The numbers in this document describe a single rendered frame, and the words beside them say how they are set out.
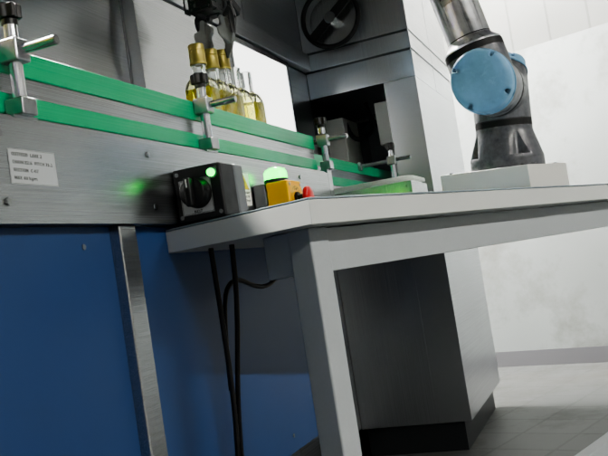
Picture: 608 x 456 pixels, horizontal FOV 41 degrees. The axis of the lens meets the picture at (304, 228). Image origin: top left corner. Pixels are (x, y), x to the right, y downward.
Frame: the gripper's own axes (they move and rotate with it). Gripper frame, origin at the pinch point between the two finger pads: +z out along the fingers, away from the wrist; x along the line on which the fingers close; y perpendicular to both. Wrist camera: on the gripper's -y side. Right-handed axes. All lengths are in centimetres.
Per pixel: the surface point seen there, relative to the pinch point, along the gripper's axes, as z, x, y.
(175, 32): -9.0, -12.3, -2.5
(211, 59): 2.6, 1.3, 7.2
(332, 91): -9, -13, -101
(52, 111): 27, 18, 80
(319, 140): 20.9, 13.4, -16.9
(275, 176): 32.9, 21.2, 26.5
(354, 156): 12, -15, -119
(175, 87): 4.7, -12.2, 1.0
